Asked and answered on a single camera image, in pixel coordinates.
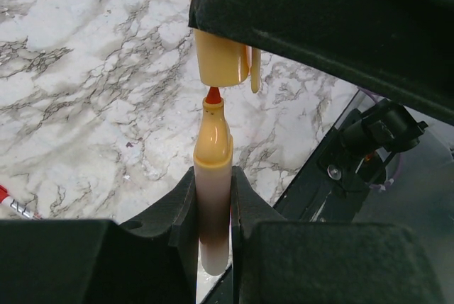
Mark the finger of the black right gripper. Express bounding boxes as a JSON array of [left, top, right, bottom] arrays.
[[189, 0, 453, 123]]

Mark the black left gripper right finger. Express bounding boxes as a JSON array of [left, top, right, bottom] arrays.
[[231, 167, 443, 303]]

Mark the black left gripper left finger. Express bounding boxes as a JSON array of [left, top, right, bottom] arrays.
[[1, 170, 196, 303]]

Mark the pink orange-tipped marker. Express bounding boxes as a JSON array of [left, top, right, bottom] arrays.
[[193, 87, 233, 276]]

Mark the white red-tipped pen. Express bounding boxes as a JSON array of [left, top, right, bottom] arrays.
[[0, 186, 42, 220]]

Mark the orange-yellow marker cap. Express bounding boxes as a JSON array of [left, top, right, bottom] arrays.
[[184, 0, 262, 94]]

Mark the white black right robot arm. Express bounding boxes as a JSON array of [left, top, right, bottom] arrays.
[[189, 0, 453, 157]]

